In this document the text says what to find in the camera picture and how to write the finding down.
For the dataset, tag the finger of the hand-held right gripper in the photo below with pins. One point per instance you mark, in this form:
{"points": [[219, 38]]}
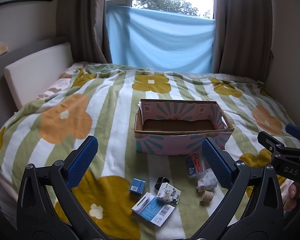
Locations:
{"points": [[268, 140], [296, 131]]}

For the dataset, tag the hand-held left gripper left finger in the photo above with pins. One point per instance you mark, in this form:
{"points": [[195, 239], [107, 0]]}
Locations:
{"points": [[82, 162]]}

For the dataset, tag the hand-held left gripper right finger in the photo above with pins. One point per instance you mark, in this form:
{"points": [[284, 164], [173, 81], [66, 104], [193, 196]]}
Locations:
{"points": [[217, 165]]}

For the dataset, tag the clear packet red blue card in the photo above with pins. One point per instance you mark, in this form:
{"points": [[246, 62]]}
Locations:
{"points": [[196, 166]]}

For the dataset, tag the pink printed cardboard box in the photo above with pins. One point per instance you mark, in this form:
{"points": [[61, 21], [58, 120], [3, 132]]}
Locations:
{"points": [[180, 130]]}

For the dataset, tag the black round jar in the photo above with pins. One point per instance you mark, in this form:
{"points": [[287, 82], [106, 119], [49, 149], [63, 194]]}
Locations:
{"points": [[162, 182]]}

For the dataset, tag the person's right hand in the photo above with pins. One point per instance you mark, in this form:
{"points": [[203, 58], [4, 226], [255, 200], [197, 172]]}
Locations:
{"points": [[293, 195]]}

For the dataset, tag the white floral print packet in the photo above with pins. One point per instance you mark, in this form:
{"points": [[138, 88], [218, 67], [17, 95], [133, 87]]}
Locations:
{"points": [[210, 178]]}

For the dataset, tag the small white red item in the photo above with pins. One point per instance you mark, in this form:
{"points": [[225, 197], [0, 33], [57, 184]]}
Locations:
{"points": [[200, 182]]}

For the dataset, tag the small beige tape roll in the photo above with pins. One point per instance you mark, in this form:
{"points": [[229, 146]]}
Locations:
{"points": [[206, 196]]}

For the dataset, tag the white blue patterned tissue pack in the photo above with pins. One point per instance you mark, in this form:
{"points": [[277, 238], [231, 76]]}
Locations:
{"points": [[168, 193]]}

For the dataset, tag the floral striped blanket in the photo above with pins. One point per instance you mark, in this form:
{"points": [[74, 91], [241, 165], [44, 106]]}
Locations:
{"points": [[110, 110]]}

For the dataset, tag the small blue box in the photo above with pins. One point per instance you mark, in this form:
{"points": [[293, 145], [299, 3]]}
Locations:
{"points": [[137, 186]]}

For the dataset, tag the blue white carded package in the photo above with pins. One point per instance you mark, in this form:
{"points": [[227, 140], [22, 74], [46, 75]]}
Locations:
{"points": [[152, 208]]}

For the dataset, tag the pale patterned pillow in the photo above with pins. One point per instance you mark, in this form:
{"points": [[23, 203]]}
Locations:
{"points": [[57, 85]]}

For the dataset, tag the white pillow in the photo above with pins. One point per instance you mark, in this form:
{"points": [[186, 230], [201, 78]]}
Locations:
{"points": [[37, 67]]}

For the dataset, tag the brown curtain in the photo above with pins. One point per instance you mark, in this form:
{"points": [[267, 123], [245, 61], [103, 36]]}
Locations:
{"points": [[82, 22], [242, 27]]}

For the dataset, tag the light blue window cloth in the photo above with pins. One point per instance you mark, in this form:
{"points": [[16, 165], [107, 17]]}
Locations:
{"points": [[160, 42]]}

